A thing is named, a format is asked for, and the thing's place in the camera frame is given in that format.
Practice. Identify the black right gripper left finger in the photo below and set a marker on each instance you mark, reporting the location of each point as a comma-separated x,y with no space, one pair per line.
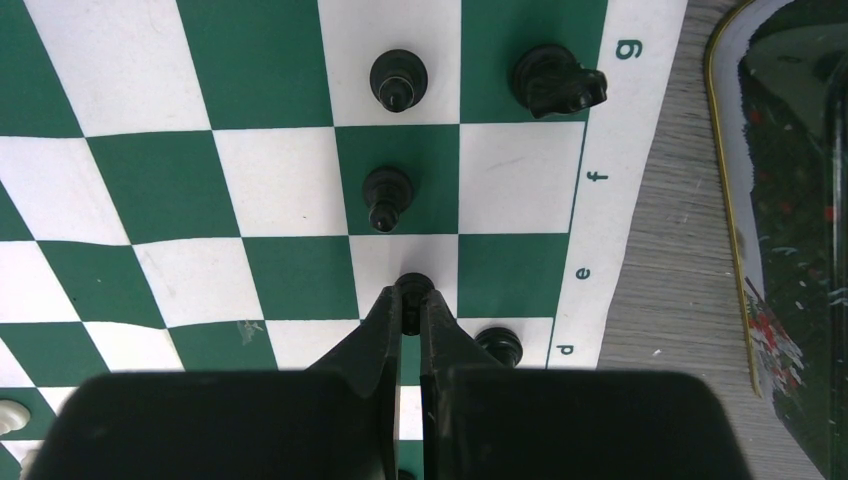
333,420

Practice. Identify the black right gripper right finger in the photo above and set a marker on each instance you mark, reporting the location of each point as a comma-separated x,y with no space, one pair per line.
495,422

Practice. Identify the black chess pawn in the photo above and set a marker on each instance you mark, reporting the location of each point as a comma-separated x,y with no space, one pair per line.
414,289
387,193
398,80

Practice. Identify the green white chess mat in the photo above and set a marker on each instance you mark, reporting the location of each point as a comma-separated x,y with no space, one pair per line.
181,181

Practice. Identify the black chess knight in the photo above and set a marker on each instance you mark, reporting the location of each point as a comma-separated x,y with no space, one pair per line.
548,80

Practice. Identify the gold metal tin tray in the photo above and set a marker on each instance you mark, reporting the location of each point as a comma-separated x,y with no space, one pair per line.
776,83

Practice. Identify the black chess bishop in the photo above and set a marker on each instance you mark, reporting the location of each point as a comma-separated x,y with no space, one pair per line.
502,344

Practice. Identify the white chess pawn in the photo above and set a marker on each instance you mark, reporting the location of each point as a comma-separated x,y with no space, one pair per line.
14,416

